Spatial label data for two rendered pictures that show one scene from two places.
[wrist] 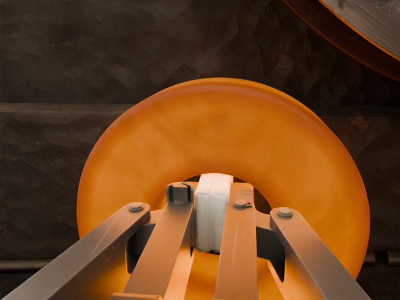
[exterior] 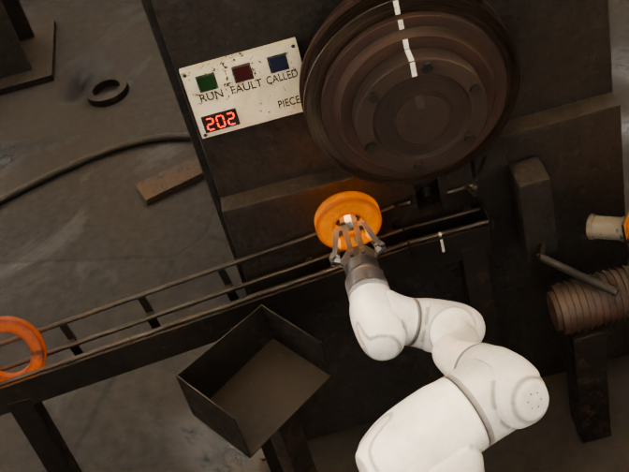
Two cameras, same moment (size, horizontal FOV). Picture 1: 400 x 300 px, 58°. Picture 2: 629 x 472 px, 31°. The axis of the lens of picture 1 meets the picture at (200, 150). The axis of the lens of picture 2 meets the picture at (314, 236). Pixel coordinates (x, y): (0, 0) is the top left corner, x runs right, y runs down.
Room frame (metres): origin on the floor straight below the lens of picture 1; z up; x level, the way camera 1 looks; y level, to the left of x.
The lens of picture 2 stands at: (-1.78, 0.27, 2.49)
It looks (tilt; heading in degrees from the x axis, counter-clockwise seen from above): 40 degrees down; 354
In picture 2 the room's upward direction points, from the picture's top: 16 degrees counter-clockwise
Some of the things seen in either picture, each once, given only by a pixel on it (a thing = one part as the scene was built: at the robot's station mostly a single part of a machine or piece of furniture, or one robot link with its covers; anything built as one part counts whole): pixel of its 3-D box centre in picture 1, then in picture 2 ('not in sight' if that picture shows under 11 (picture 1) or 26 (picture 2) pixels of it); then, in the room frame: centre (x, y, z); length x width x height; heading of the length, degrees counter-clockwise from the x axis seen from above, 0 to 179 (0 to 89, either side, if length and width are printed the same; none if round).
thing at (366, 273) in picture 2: not in sight; (367, 287); (-0.04, 0.02, 0.83); 0.09 x 0.06 x 0.09; 83
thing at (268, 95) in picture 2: not in sight; (247, 89); (0.34, 0.11, 1.15); 0.26 x 0.02 x 0.18; 82
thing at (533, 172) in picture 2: not in sight; (532, 207); (0.17, -0.45, 0.68); 0.11 x 0.08 x 0.24; 172
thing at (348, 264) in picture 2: not in sight; (359, 263); (0.03, 0.01, 0.83); 0.09 x 0.08 x 0.07; 173
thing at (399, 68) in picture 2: not in sight; (420, 112); (0.09, -0.20, 1.11); 0.28 x 0.06 x 0.28; 82
